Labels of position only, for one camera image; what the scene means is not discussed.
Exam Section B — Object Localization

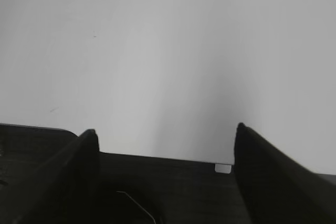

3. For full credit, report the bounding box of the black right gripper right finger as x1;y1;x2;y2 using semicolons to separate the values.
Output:
234;123;335;223

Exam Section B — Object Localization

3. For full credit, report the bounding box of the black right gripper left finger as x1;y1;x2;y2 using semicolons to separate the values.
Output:
1;129;100;223

